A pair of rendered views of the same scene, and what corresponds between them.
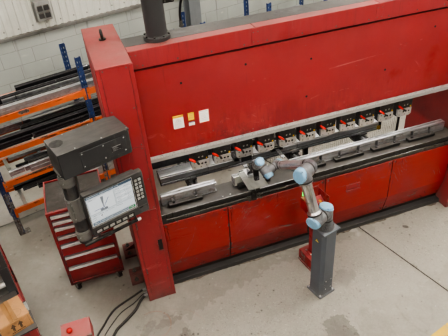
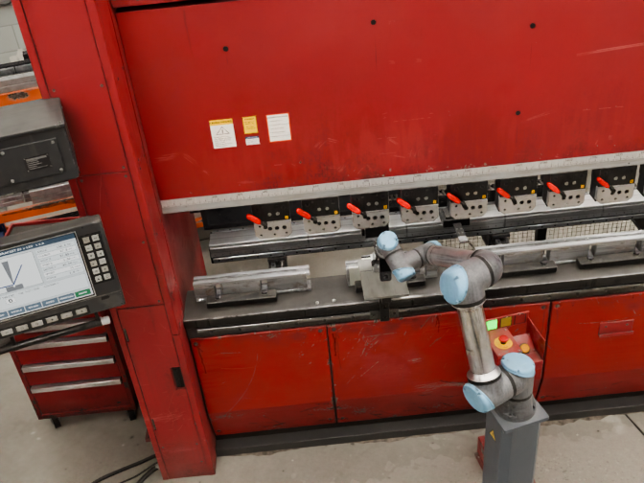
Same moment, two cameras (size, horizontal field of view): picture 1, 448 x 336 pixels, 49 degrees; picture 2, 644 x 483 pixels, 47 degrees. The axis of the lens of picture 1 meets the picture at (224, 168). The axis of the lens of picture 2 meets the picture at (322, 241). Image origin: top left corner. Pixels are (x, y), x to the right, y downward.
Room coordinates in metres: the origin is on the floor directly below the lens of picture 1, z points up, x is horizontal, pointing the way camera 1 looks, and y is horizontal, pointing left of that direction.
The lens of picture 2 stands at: (1.00, -0.69, 2.84)
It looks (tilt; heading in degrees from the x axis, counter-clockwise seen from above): 34 degrees down; 16
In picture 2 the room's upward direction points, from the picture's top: 6 degrees counter-clockwise
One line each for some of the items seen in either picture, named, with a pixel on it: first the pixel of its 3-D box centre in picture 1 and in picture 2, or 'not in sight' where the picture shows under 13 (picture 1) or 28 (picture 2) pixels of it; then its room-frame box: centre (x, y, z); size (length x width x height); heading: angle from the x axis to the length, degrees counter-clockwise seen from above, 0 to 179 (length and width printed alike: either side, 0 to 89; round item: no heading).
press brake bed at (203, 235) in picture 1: (312, 203); (522, 348); (3.67, -0.84, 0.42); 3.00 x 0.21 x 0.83; 107
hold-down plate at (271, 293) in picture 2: (185, 200); (241, 298); (3.30, 0.36, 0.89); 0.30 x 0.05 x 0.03; 107
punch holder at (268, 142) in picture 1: (264, 141); (418, 200); (3.58, -0.37, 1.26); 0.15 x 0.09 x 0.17; 107
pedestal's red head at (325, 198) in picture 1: (315, 201); (512, 344); (3.32, -0.78, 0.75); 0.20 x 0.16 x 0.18; 115
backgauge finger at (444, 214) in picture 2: (277, 149); (457, 224); (3.79, -0.52, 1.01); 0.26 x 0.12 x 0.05; 17
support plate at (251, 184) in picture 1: (253, 179); (382, 277); (3.39, -0.24, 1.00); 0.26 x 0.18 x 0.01; 17
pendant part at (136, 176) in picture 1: (114, 199); (46, 273); (2.73, 0.79, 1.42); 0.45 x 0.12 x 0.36; 124
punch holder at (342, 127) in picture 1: (345, 120); (612, 179); (3.81, -1.14, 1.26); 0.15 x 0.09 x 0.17; 107
